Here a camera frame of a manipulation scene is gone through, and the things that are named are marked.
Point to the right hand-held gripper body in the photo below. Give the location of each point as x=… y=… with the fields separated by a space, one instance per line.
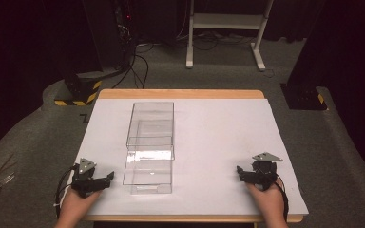
x=263 y=174

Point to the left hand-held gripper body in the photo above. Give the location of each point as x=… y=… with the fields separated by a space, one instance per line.
x=85 y=183

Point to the person's left hand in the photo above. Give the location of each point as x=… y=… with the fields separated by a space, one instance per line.
x=76 y=202

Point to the person's right hand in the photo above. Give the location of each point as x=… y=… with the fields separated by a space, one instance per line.
x=266 y=199

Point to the white paper sheet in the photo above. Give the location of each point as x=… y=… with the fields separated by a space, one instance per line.
x=221 y=142

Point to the clear plastic drawer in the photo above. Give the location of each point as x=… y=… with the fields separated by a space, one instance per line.
x=149 y=177

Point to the clear plastic drawer case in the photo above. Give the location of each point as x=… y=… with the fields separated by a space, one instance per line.
x=152 y=126

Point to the black stand with flat base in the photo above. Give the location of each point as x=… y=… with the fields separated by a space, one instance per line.
x=304 y=96

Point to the black stand with striped base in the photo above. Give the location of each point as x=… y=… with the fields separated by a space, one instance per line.
x=80 y=90

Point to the black equipment cabinet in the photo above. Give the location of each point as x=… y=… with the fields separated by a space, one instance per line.
x=111 y=34

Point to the white metal stand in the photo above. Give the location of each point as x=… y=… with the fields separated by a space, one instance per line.
x=225 y=21

